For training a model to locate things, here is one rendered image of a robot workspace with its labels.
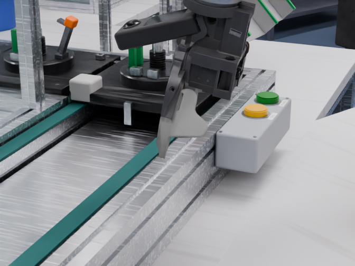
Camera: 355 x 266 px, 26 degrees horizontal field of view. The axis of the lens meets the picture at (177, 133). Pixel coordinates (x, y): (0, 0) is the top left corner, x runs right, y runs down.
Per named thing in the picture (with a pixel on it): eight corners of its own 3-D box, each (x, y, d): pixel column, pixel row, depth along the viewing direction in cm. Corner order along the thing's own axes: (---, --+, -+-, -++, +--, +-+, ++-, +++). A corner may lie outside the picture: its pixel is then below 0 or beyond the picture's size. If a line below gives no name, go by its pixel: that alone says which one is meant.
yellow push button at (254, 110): (270, 116, 129) (271, 105, 129) (263, 124, 126) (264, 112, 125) (248, 113, 131) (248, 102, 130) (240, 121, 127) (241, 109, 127)
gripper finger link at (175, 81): (170, 117, 93) (190, 49, 94) (158, 114, 94) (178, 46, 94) (175, 122, 98) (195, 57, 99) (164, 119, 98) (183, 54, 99)
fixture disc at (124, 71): (206, 73, 146) (206, 63, 145) (178, 95, 134) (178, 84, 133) (139, 65, 151) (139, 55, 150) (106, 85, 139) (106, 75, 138)
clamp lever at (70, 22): (68, 53, 149) (79, 19, 146) (63, 56, 148) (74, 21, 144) (53, 45, 150) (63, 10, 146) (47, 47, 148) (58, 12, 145)
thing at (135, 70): (143, 74, 139) (142, 66, 138) (139, 77, 137) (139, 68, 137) (133, 73, 139) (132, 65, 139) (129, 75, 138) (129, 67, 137)
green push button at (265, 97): (281, 103, 135) (281, 92, 135) (275, 110, 132) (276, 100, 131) (259, 100, 137) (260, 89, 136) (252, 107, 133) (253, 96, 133)
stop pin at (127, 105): (134, 123, 134) (133, 101, 132) (131, 125, 133) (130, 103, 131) (127, 122, 134) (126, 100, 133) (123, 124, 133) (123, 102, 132)
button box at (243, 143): (290, 129, 138) (292, 96, 136) (256, 174, 120) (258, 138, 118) (252, 124, 141) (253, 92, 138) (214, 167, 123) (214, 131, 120)
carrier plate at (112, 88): (239, 78, 149) (239, 68, 149) (195, 119, 129) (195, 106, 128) (127, 65, 158) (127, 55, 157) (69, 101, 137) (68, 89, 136)
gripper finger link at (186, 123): (194, 166, 94) (215, 94, 94) (149, 153, 95) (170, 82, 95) (197, 168, 97) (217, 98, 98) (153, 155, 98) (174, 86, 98)
